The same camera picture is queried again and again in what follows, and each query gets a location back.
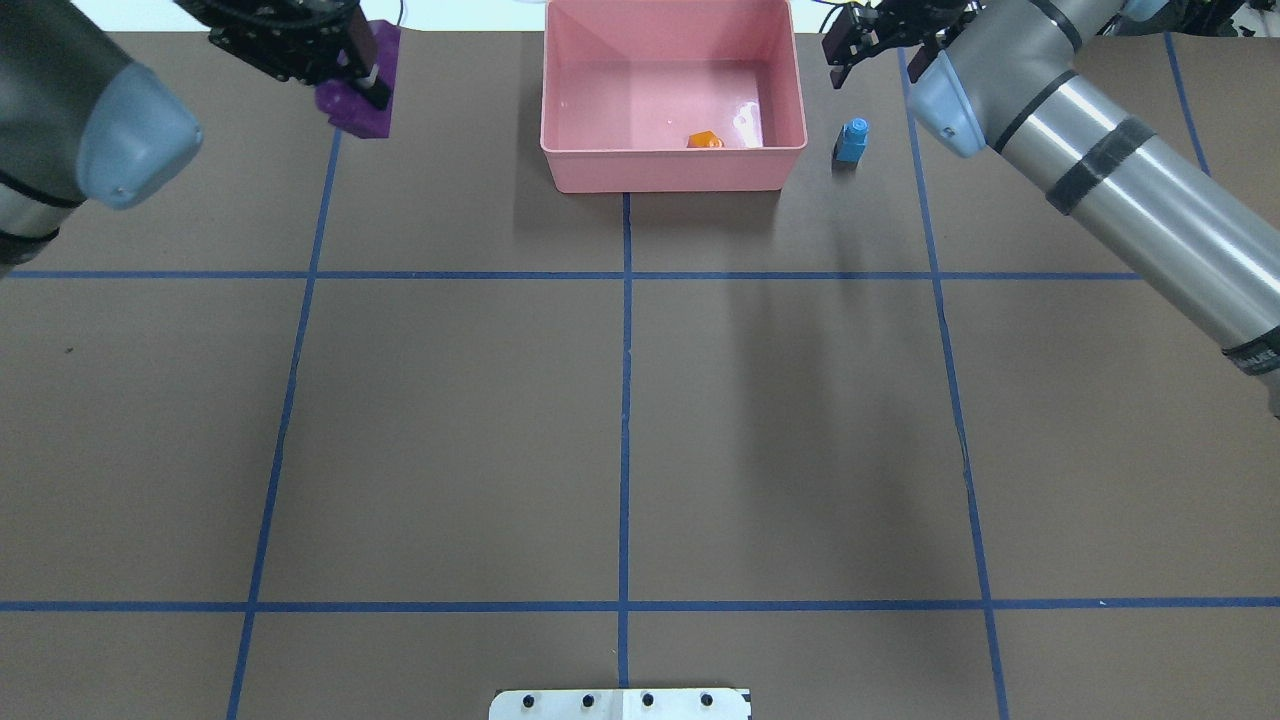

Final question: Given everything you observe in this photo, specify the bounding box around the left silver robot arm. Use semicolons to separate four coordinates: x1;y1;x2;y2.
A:
1;1;402;274

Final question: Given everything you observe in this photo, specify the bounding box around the small blue block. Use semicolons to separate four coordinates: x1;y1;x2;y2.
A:
832;117;870;167

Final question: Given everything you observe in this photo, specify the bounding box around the pink plastic box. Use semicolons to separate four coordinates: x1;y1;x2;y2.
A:
539;1;808;193

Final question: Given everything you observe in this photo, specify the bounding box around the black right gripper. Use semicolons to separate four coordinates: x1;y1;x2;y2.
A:
822;1;977;90

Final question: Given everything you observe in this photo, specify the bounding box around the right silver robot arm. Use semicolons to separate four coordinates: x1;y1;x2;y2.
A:
822;1;1279;413

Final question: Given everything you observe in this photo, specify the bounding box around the orange block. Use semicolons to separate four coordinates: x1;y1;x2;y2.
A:
686;129;724;149

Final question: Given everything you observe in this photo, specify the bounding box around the brown paper table cover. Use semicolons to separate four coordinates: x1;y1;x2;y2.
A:
3;32;1277;719

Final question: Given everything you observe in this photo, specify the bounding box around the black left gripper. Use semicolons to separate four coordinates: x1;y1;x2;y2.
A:
177;1;393;111

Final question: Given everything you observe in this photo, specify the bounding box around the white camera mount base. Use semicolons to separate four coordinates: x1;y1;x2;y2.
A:
488;687;753;719

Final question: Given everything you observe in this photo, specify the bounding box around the purple block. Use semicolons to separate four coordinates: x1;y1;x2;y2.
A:
314;19;401;140

